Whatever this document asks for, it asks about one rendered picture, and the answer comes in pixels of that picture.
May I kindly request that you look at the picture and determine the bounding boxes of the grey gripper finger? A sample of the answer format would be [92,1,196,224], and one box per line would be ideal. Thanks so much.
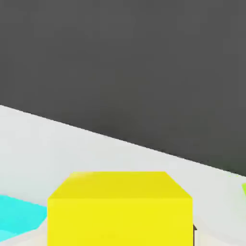
[192,223,221,246]

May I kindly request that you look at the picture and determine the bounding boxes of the small yellow cube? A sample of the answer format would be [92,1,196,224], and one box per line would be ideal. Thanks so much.
[47,171,194,246]

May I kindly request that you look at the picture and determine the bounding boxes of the large cyan box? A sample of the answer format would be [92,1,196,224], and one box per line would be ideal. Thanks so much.
[0,194,48,243]

